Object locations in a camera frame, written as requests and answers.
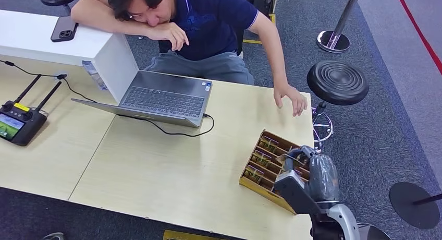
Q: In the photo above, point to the person's hand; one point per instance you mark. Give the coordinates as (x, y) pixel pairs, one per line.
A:
(171, 32)
(291, 96)

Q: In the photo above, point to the red barrier belt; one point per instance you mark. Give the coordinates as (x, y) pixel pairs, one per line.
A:
(418, 29)

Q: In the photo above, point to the chrome rimmed round base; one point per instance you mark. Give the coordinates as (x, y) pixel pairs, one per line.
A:
(374, 233)

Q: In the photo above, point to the yellow floor tape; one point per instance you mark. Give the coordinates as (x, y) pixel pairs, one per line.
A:
(186, 236)
(252, 41)

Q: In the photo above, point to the grey laptop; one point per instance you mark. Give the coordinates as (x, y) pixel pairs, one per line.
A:
(162, 100)

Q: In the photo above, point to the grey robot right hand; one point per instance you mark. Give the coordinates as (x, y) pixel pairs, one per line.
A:
(324, 178)

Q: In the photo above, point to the black stanchion base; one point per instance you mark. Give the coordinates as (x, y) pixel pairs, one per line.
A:
(411, 204)

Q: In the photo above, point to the chrome stanchion post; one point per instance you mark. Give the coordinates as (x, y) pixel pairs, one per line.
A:
(333, 41)

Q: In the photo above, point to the black remote controller with screen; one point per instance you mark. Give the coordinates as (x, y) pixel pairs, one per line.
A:
(24, 124)

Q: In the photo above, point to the clear sleeved card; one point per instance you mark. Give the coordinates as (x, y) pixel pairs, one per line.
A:
(254, 173)
(281, 159)
(261, 159)
(268, 145)

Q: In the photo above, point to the person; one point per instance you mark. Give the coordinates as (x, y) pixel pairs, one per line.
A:
(207, 24)

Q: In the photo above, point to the black smartphone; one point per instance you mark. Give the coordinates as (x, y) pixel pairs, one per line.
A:
(64, 28)

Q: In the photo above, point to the white box cabinet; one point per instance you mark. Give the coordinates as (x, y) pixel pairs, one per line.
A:
(51, 45)

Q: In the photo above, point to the clear plastic water bottle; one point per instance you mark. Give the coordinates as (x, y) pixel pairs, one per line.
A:
(94, 74)

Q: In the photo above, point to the wooden card holder box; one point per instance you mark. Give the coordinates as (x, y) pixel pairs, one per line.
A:
(262, 183)

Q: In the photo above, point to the person's left hand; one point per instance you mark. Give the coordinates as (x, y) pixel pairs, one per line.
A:
(291, 96)

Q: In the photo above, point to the person's right hand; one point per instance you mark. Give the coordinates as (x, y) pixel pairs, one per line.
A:
(171, 32)

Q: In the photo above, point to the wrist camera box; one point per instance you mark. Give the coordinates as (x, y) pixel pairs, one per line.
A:
(297, 193)

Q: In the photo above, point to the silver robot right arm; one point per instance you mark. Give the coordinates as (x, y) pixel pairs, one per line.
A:
(340, 219)

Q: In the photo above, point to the grey floor object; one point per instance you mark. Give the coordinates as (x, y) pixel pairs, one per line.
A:
(53, 236)

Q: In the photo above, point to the person's left forearm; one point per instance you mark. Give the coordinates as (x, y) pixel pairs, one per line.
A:
(278, 62)

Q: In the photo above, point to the person's right forearm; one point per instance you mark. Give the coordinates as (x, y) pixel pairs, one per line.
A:
(107, 20)

